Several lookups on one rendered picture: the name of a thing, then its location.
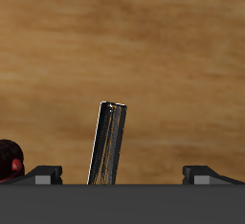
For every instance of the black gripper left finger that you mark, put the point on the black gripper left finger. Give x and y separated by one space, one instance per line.
44 174

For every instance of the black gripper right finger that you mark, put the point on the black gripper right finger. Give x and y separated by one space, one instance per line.
199 174

